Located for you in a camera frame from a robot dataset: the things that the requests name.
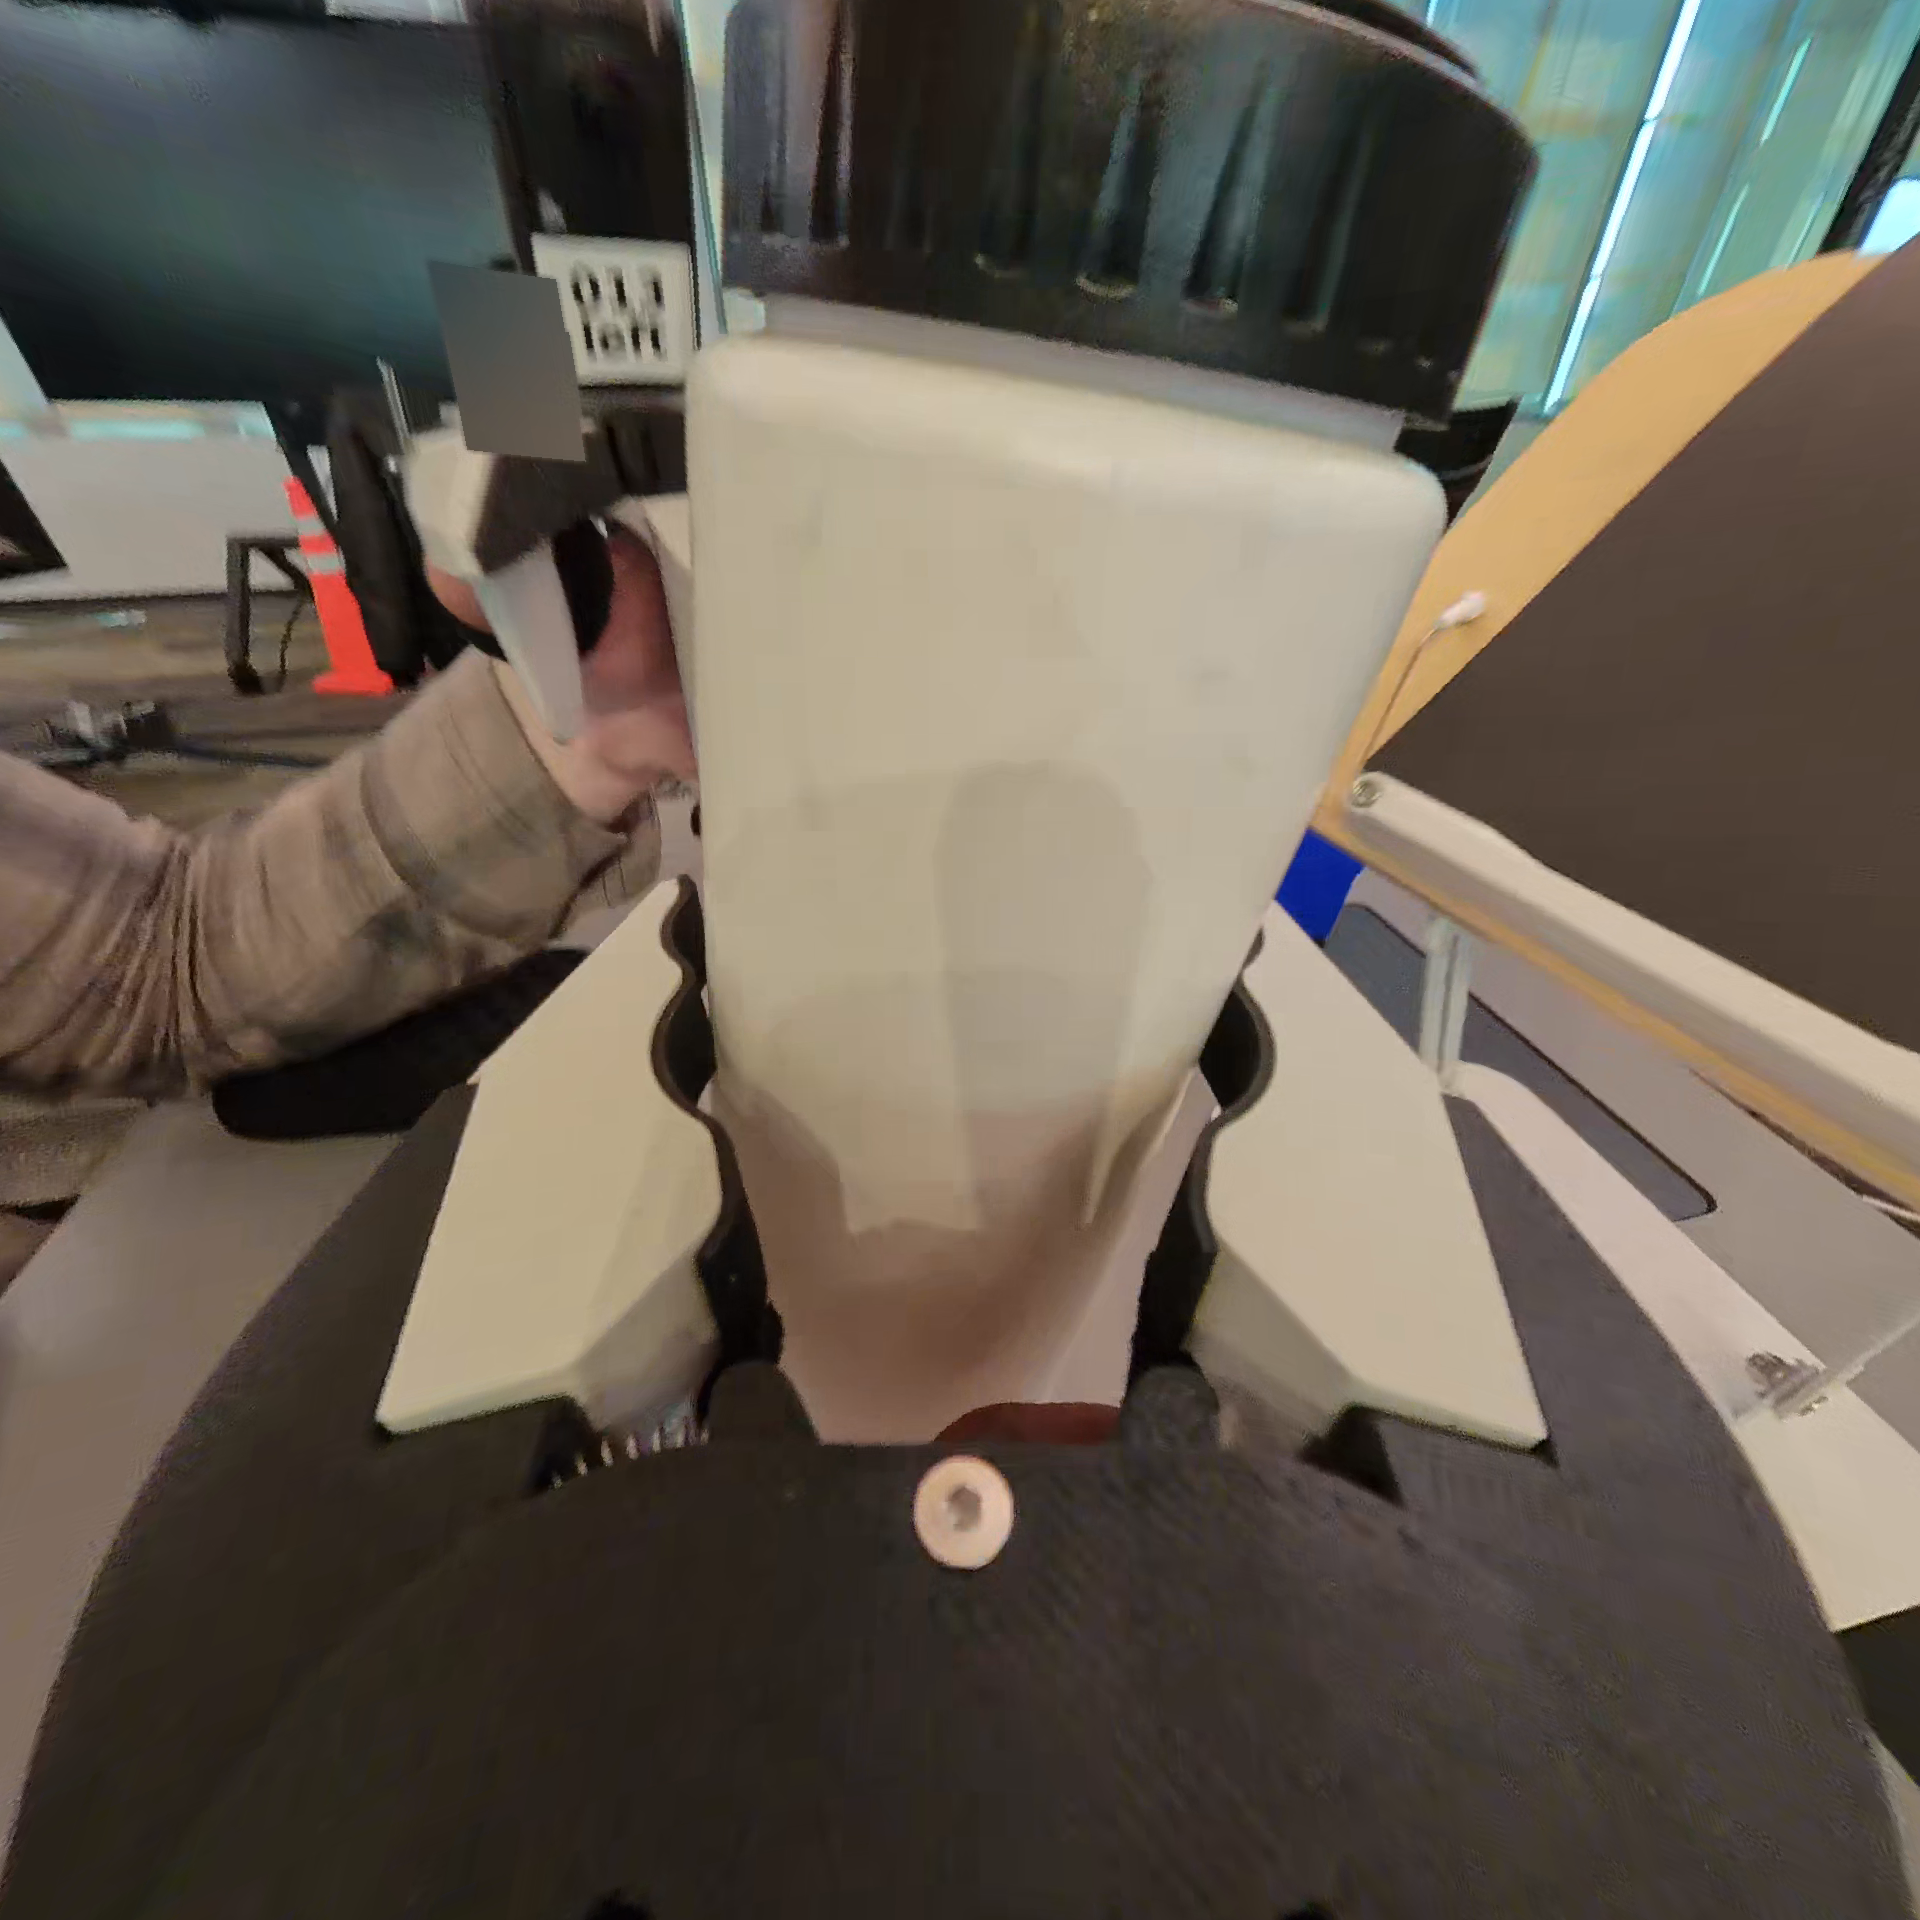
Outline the person's left hand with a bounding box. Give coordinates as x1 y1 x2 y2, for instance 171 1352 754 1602
451 525 698 817

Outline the black wall screen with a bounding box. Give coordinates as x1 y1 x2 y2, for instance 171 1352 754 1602
0 0 497 422

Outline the black backdrop board stand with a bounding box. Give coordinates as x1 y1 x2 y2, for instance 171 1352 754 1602
1322 256 1920 1202

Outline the white squeeze bottle black cap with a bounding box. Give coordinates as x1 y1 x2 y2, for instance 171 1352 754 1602
685 0 1538 1442

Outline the black office chair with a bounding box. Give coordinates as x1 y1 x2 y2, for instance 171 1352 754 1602
324 374 482 677

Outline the person's left forearm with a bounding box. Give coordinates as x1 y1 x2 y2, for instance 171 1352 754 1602
0 646 662 1097

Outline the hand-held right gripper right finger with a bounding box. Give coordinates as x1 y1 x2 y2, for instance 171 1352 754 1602
1186 909 1548 1450

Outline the blue plastic bin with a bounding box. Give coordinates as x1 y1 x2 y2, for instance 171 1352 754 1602
1276 825 1367 946

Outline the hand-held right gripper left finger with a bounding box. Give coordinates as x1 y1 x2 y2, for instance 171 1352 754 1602
375 887 737 1434

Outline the orange traffic cone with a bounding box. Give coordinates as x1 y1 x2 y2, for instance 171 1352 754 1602
286 480 398 696

